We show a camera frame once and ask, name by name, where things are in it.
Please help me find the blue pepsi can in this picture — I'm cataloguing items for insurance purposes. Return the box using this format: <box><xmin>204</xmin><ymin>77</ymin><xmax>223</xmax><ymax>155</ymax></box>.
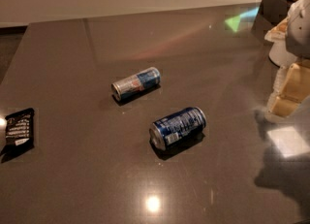
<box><xmin>149</xmin><ymin>107</ymin><xmax>206</xmax><ymax>151</ymax></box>

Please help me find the black snack packet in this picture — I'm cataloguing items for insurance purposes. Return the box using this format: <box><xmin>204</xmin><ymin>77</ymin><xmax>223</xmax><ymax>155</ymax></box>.
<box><xmin>5</xmin><ymin>108</ymin><xmax>35</xmax><ymax>146</ymax></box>

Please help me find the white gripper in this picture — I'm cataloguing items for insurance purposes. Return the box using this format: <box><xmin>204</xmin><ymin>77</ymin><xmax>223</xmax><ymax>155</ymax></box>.
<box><xmin>264</xmin><ymin>0</ymin><xmax>310</xmax><ymax>118</ymax></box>

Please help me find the silver blue red bull can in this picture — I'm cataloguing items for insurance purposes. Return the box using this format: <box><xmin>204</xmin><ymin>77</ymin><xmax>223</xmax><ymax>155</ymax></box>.
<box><xmin>111</xmin><ymin>67</ymin><xmax>161</xmax><ymax>101</ymax></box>

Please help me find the white cylindrical canister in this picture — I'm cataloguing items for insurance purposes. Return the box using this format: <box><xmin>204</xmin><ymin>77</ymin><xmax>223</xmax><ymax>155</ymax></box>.
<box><xmin>269</xmin><ymin>41</ymin><xmax>297</xmax><ymax>67</ymax></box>

